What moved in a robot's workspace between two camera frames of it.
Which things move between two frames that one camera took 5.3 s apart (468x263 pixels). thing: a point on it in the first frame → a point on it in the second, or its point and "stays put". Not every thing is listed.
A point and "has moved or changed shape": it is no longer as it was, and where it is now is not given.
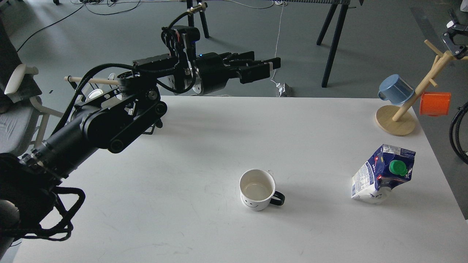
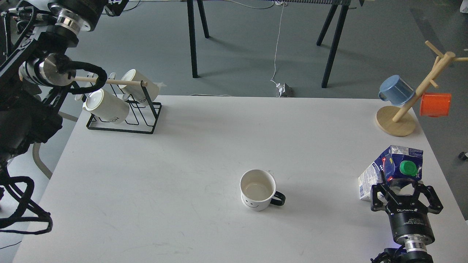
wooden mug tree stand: x=398 y=120 stays put
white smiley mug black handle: x=257 y=190 stays put
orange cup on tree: x=435 y=103 stays put
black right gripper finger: x=453 y=26 → x=408 y=214
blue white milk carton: x=390 y=166 has moved or changed shape
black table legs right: x=343 y=13 stays put
